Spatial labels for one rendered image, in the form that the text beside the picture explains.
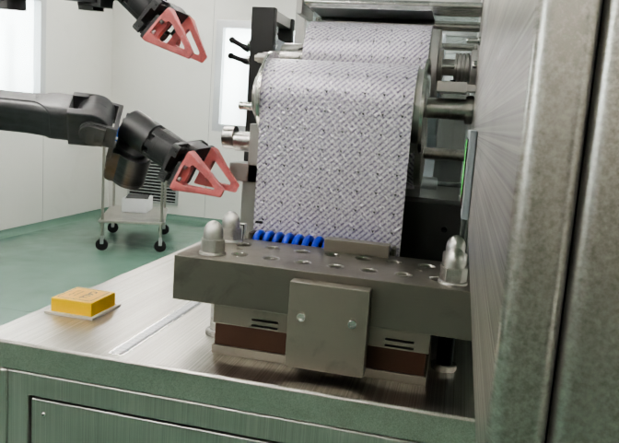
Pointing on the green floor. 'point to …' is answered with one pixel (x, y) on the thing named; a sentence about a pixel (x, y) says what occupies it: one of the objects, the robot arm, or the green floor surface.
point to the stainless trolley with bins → (133, 213)
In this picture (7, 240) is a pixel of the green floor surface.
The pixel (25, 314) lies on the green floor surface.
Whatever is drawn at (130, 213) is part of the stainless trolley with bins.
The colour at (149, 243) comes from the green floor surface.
